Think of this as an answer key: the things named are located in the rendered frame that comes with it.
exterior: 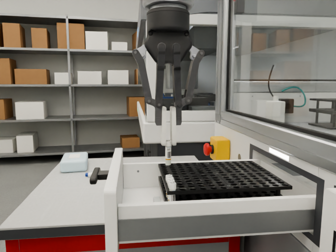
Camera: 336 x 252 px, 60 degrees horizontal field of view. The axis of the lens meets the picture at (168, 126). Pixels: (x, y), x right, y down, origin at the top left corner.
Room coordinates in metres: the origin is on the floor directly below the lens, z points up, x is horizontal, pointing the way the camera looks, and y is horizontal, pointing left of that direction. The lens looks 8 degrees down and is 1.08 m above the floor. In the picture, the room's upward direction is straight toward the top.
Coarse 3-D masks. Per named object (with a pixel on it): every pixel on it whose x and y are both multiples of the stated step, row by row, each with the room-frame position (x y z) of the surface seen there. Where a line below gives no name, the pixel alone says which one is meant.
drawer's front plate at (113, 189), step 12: (120, 156) 0.59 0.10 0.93; (120, 168) 0.56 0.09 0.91; (108, 180) 0.44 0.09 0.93; (120, 180) 0.55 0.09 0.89; (108, 192) 0.40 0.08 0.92; (120, 192) 0.54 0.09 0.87; (108, 204) 0.40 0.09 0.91; (108, 216) 0.40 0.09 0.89; (108, 228) 0.40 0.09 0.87; (108, 240) 0.40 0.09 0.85
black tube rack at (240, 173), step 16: (160, 176) 0.64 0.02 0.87; (176, 176) 0.55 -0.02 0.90; (192, 176) 0.55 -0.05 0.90; (208, 176) 0.55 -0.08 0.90; (224, 176) 0.55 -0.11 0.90; (240, 176) 0.55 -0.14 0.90; (256, 176) 0.55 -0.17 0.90; (272, 176) 0.55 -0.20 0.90; (192, 192) 0.47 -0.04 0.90; (208, 192) 0.47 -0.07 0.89; (224, 192) 0.54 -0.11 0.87; (240, 192) 0.54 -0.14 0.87; (256, 192) 0.54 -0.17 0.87; (272, 192) 0.55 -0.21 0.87
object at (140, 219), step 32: (224, 160) 0.69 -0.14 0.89; (256, 160) 0.70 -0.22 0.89; (128, 192) 0.63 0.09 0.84; (160, 192) 0.63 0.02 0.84; (288, 192) 0.56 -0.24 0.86; (128, 224) 0.42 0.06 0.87; (160, 224) 0.42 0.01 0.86; (192, 224) 0.43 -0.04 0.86; (224, 224) 0.44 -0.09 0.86; (256, 224) 0.44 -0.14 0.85; (288, 224) 0.45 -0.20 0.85
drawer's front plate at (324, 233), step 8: (328, 192) 0.40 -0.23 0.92; (328, 200) 0.40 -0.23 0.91; (328, 208) 0.40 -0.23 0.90; (328, 216) 0.40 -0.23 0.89; (328, 224) 0.39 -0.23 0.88; (320, 232) 0.41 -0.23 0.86; (328, 232) 0.39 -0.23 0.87; (320, 240) 0.41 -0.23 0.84; (328, 240) 0.39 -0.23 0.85; (320, 248) 0.41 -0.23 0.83; (328, 248) 0.39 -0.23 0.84
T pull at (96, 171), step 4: (96, 168) 0.56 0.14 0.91; (92, 172) 0.53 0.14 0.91; (96, 172) 0.53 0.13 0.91; (100, 172) 0.54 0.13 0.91; (104, 172) 0.54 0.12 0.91; (92, 176) 0.51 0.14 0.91; (96, 176) 0.51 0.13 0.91; (100, 176) 0.53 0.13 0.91; (104, 176) 0.53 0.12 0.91; (92, 180) 0.50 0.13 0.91; (96, 180) 0.51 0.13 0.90
